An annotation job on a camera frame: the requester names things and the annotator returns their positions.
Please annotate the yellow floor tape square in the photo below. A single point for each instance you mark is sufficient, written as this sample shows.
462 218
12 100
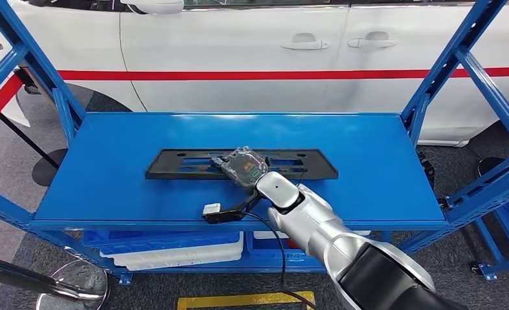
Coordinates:
220 301

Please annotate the black plastic panel part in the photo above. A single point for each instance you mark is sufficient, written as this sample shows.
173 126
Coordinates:
164 167

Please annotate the black pole stanchion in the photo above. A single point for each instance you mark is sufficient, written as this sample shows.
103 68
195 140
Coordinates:
49 169

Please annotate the red barrier belt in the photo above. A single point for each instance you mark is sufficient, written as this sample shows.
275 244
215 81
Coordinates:
0 102

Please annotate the chrome stanchion with round base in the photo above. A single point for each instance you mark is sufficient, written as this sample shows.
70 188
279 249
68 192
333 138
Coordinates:
70 291

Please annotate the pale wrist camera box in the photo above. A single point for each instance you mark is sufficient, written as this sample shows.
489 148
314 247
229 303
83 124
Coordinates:
211 209

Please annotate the chrome stanchion post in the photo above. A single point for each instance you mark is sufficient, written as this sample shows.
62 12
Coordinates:
27 81

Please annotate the white car red stripe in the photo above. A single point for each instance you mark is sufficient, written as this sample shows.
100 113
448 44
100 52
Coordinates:
237 43

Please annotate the red object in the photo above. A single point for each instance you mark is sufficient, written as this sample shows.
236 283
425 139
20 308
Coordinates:
292 244

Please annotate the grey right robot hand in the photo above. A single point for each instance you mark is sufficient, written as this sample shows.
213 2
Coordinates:
241 169

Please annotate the blue metal shelf rack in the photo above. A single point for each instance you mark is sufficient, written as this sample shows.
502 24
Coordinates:
122 171

